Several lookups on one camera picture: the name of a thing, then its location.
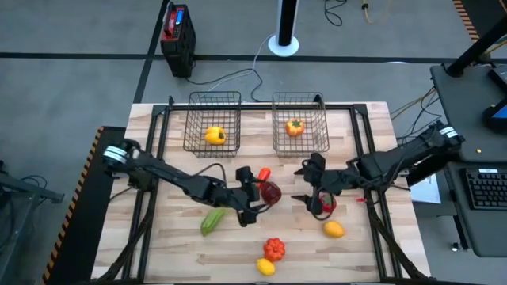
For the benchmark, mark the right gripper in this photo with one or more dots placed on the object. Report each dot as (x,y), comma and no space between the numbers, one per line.
(332,181)

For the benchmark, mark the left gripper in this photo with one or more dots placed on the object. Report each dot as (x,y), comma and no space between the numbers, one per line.
(241,198)

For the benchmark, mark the dark red apple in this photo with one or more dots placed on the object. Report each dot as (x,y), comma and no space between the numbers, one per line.
(272,194)

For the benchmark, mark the long orange-red pepper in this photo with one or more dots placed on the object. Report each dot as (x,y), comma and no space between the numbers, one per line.
(264,173)

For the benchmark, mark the green cucumber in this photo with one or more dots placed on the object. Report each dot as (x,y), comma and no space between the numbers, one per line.
(212,221)

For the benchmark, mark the yellow-orange mango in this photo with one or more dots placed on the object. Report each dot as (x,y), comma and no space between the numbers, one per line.
(334,229)

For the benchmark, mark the orange persimmon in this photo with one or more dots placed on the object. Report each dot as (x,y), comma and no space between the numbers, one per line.
(295,127)

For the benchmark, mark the red-orange bell pepper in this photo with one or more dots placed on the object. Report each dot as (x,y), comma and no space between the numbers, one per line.
(274,249)

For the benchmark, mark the yellow bell pepper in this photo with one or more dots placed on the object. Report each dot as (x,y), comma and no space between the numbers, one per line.
(215,135)

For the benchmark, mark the yellow lemon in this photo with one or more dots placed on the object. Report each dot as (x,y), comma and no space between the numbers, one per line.
(265,266)

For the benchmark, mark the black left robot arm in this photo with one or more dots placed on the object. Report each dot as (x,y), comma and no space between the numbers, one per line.
(174,178)

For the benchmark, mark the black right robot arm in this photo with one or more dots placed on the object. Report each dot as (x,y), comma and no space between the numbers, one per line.
(396,158)

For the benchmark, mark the white paper sheet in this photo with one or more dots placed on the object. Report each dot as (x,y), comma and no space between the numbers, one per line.
(425,192)

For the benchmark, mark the black mat with hazard stripes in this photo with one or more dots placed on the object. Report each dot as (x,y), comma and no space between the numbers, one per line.
(467,21)
(91,221)

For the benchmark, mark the grey side desk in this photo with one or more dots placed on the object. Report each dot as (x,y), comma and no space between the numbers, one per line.
(459,118)

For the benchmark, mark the red and black power station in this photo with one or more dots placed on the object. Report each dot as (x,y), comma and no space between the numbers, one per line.
(180,51)

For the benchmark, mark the black pole with white base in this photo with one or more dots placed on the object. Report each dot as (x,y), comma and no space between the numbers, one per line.
(286,20)

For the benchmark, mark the black keyboard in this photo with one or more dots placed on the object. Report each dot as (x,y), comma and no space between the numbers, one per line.
(487,190)

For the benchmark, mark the black device with blue screen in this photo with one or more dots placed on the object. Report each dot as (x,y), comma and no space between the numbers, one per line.
(493,120)

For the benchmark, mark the black slanted stand pole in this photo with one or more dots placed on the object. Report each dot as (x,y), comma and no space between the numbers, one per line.
(475,49)

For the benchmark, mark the black flat device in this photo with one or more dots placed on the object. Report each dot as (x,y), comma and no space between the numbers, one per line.
(500,79)

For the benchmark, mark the grey equipment stand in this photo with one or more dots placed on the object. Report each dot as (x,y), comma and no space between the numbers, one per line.
(24,186)

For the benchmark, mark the black metal table frame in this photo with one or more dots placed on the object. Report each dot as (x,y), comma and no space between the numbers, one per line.
(257,107)

